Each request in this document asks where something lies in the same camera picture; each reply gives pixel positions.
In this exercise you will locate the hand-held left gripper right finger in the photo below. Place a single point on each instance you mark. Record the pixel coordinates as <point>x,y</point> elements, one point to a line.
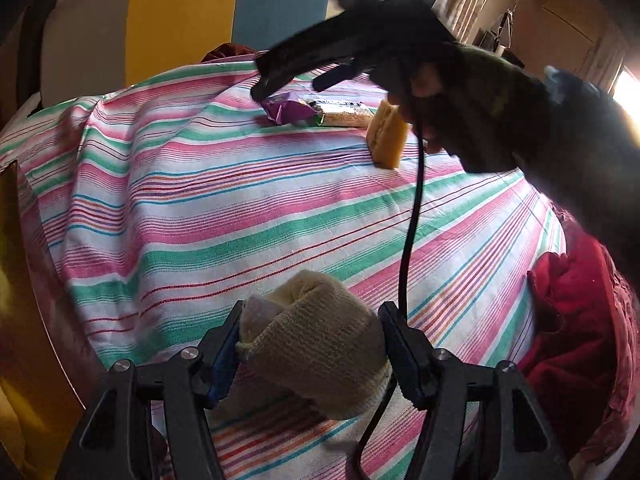
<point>402,355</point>

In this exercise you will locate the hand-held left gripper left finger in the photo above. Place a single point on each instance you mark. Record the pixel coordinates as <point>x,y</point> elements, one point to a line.
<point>225,360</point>

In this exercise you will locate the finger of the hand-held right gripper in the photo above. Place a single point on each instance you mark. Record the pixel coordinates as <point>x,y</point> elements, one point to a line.
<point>300,57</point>
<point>337,74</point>

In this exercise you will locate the purple snack packet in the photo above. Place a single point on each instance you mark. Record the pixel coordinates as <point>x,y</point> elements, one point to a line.
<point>287,110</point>

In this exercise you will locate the beige sock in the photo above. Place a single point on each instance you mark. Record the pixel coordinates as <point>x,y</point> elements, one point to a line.
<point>320,345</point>

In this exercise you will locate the person's right forearm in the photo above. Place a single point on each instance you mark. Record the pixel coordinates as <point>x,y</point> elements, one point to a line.
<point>575,160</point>

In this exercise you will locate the person's right hand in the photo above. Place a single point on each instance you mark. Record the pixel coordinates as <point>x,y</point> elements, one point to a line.
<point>435,110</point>

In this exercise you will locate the dark red cloth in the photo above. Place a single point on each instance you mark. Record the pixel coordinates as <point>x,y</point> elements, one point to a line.
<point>227,53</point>

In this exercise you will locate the yellow sponge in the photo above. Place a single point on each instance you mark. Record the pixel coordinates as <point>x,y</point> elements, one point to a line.
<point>387,137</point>

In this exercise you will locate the yellow and blue chair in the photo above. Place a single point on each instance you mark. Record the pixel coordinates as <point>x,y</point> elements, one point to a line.
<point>200,15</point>

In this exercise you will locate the striped bed sheet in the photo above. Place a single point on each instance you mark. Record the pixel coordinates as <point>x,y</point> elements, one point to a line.
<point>225,200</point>

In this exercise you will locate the red blanket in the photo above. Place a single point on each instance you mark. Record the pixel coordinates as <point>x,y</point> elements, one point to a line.
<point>580,350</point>

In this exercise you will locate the golden yellow board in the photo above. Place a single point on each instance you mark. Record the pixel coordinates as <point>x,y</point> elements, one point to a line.
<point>35,335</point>

